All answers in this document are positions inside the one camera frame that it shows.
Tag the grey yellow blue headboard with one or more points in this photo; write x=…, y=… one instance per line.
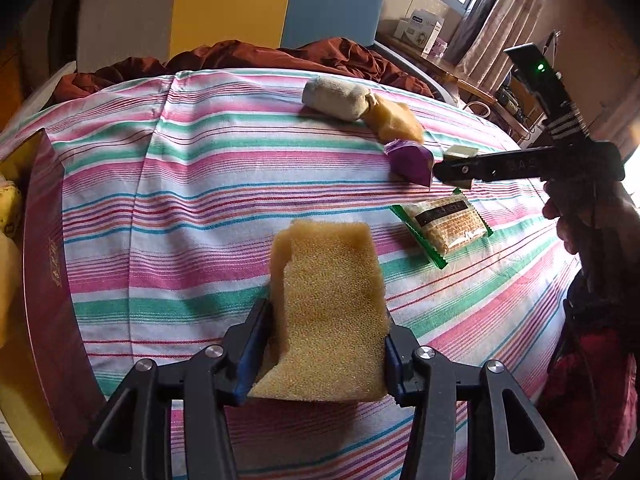
x=225, y=0

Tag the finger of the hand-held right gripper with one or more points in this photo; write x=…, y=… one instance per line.
x=450, y=170

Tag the person's red clothing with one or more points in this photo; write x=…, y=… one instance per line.
x=590, y=385

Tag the pink curtain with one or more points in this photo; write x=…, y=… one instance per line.
x=515, y=20

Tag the metal tin box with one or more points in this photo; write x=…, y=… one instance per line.
x=50, y=260

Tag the large yellow sponge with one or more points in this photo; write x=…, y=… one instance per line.
x=325, y=300

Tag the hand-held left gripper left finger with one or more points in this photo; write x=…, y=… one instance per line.
x=255, y=345

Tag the reddish brown blanket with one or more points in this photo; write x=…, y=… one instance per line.
x=300, y=55

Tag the small pink container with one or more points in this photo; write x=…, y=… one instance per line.
x=436, y=47

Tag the white carton box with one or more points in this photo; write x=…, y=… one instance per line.
x=422, y=27

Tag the grey sponge roll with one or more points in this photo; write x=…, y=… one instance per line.
x=332, y=97

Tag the person's right hand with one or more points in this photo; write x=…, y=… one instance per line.
x=590, y=210

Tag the purple foil packet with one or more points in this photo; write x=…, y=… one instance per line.
x=407, y=162

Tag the green-edged snack packet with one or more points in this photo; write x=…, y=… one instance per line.
x=445, y=222

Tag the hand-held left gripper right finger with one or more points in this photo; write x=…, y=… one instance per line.
x=392, y=375

